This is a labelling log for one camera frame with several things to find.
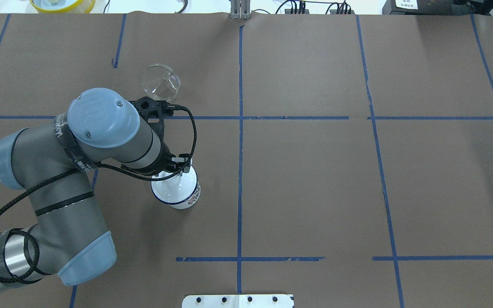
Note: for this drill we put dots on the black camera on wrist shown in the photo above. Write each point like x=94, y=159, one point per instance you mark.
x=153, y=111

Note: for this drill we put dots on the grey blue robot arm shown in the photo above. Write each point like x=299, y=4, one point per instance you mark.
x=56, y=225

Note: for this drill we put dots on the white enamel mug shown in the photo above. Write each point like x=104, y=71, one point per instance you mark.
x=186, y=194

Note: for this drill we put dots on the black labelled box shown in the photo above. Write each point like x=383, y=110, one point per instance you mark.
x=417, y=7

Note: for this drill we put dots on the brown paper table cover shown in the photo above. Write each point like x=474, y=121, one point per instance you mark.
x=347, y=160

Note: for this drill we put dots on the aluminium frame post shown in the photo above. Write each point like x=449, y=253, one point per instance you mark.
x=240, y=9

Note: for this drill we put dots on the white mug lid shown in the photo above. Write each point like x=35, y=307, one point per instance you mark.
x=171, y=190

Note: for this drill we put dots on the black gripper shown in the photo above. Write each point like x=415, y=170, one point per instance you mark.
x=166, y=159

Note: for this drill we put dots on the white mounting plate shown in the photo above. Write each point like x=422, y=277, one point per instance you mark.
x=239, y=301

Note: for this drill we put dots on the yellow rimmed bowl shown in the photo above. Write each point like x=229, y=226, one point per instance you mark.
x=63, y=6

